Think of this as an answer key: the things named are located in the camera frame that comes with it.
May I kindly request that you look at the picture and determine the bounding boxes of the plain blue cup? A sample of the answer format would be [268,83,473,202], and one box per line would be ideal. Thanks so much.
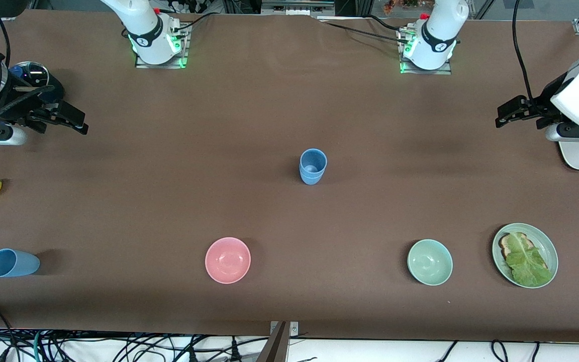
[0,248,41,278]
[300,148,329,176]

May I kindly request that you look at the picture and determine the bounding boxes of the blue cup with white filling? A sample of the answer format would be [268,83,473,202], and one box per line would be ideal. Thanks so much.
[299,167,326,186]

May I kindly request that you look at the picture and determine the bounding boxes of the dark blue saucepan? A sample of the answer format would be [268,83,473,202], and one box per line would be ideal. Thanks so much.
[0,70,65,150]

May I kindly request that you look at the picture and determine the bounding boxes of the glass lid with blue knob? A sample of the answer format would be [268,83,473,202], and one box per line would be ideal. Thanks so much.
[7,61,50,91]

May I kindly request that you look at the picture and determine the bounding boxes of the toasted bread slice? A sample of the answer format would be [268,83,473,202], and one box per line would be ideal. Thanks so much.
[499,232,534,260]

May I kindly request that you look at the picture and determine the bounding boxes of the pale green plate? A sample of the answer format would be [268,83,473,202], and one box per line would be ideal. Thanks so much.
[492,223,559,289]

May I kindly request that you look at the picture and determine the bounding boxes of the green lettuce leaf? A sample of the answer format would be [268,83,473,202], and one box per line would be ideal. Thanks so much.
[505,232,554,288]

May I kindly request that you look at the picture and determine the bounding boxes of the orange background items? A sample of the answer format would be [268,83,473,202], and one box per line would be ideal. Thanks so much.
[382,0,422,14]

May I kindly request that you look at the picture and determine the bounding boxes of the pale green bowl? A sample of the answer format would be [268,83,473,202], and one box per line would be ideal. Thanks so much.
[407,239,454,287]

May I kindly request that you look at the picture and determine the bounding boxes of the pink bowl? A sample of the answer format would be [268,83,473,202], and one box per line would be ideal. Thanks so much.
[205,237,252,285]

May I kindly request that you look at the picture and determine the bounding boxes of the white power strip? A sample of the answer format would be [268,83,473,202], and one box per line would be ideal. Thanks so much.
[262,0,336,17]

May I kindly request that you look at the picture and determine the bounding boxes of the dark slanted pole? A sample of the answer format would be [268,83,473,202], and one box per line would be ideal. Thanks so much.
[255,322,291,362]

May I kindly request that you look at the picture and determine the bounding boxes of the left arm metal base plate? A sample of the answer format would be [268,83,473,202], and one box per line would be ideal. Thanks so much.
[399,30,452,75]

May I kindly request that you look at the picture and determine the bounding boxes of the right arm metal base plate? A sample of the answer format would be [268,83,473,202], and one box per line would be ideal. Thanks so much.
[135,23,190,69]

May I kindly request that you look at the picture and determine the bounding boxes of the black right base cable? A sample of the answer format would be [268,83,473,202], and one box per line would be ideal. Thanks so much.
[171,9,220,34]

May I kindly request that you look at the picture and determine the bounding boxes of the black base cable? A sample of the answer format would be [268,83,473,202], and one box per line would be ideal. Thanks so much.
[320,15,411,44]
[171,9,220,34]

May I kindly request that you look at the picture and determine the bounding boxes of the black left base cable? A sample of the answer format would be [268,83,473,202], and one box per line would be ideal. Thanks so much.
[320,15,411,44]

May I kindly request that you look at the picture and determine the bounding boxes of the small metal bracket plate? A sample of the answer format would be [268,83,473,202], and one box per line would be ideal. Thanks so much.
[270,321,300,337]

